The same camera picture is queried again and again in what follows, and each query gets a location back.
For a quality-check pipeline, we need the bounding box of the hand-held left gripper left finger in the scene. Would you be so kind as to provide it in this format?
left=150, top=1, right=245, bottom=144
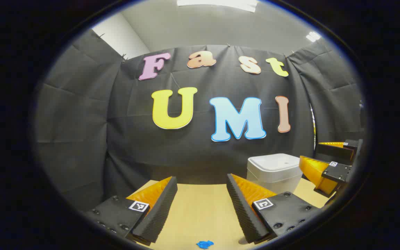
left=84, top=176, right=178, bottom=246

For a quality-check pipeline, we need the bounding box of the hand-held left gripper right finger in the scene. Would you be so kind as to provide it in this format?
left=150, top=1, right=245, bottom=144
left=226, top=173, right=322, bottom=244

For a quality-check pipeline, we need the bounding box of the white desktop garbage bin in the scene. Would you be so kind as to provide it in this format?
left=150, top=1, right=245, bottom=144
left=247, top=153, right=303, bottom=194

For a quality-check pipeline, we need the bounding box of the wooden desktop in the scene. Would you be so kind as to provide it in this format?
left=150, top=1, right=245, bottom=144
left=127, top=178, right=336, bottom=250

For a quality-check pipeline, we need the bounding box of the black backdrop cloth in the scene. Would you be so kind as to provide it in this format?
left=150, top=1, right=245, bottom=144
left=35, top=30, right=365, bottom=212

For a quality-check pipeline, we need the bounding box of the long ceiling light panel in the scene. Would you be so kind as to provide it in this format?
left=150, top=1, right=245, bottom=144
left=177, top=0, right=259, bottom=13

